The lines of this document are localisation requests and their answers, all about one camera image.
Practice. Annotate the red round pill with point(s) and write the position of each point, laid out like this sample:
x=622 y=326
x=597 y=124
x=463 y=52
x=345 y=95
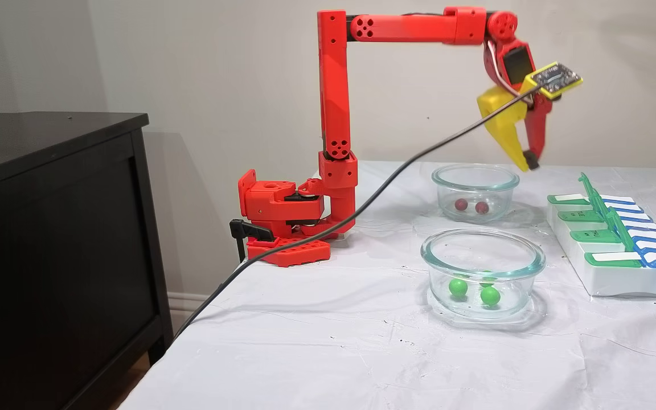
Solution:
x=460 y=204
x=482 y=207

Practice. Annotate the small clear glass bowl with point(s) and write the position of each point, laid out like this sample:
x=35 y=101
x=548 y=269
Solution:
x=499 y=193

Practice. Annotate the green round pill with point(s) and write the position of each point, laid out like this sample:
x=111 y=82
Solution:
x=458 y=287
x=490 y=295

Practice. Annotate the large clear glass bowl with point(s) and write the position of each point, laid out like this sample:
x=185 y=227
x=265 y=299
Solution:
x=442 y=296

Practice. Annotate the green blue weekly pill organizer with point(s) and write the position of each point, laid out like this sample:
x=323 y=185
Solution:
x=618 y=279

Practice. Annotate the black table clamp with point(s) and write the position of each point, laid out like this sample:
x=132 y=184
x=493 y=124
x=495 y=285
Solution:
x=248 y=229

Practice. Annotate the white tablecloth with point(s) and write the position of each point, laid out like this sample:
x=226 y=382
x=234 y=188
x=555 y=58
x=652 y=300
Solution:
x=333 y=353

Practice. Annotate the black wooden cabinet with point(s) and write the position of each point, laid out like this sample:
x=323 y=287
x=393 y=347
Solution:
x=49 y=256

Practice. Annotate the black camera circuit board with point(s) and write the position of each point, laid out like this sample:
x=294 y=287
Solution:
x=556 y=77

